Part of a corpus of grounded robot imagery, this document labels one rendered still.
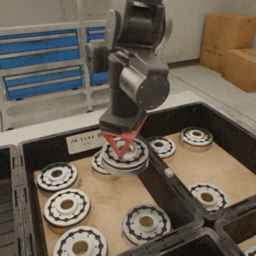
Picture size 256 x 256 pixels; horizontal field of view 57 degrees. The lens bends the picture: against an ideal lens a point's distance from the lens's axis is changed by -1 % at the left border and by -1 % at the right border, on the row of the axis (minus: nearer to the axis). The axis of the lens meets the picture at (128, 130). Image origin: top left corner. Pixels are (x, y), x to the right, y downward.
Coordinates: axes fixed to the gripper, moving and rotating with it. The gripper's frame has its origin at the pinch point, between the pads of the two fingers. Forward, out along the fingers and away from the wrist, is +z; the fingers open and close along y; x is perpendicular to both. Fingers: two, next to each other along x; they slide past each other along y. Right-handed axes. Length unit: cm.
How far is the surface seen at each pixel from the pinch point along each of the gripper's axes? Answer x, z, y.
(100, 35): 96, 26, 176
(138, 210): -5.7, 12.1, -5.6
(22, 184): 17.7, 5.6, -13.3
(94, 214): 4.2, 15.3, -8.4
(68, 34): 116, 21, 152
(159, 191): -8.7, 10.5, -0.1
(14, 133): 63, 31, 25
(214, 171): -20.6, 15.3, 16.8
